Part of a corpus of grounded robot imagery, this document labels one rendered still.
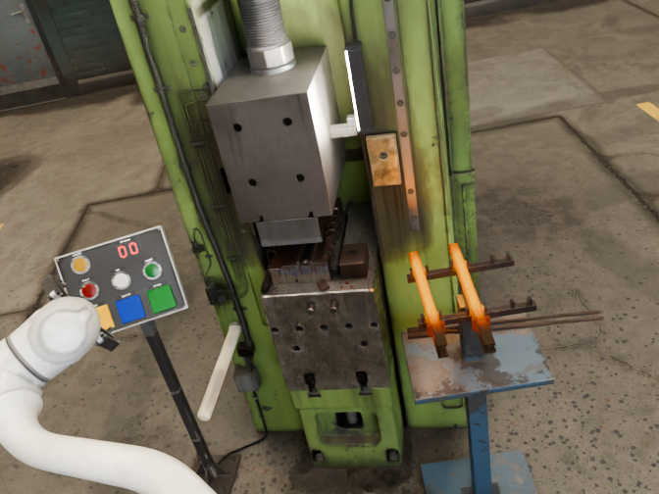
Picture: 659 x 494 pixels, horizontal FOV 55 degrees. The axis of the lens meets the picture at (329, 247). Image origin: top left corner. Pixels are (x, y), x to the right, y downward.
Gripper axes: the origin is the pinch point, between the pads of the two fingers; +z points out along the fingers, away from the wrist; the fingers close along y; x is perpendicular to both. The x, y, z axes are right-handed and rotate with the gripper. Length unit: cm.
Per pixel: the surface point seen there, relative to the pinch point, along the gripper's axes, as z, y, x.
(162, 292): 60, 13, 13
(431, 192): 37, 46, 96
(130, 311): 61, 10, 3
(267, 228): 50, 20, 50
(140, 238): 62, -4, 20
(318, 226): 43, 29, 62
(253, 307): 90, 42, 33
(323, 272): 52, 43, 55
